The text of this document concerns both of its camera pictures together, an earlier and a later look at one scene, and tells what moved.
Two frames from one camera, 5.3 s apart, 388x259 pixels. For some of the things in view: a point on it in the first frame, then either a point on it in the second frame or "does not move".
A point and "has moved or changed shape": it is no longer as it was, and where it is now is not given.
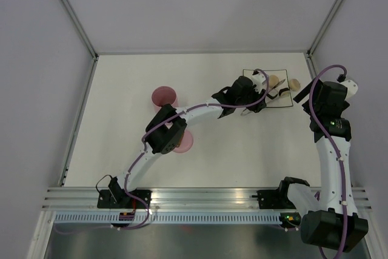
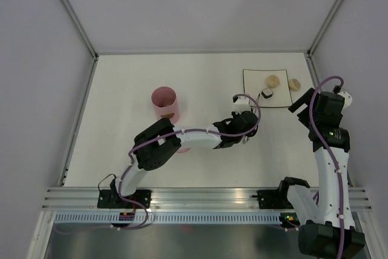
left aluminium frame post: x=71 y=13 does not move
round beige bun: x=273 y=80 does not move
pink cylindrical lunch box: x=164 y=95 does not move
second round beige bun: x=294 y=85 does not move
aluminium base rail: x=177 y=198 does not move
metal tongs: x=274 y=87 -> x=246 y=140
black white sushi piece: x=272 y=94 has moved or changed shape
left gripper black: x=256 y=108 -> x=234 y=115
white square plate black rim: x=279 y=93 does not move
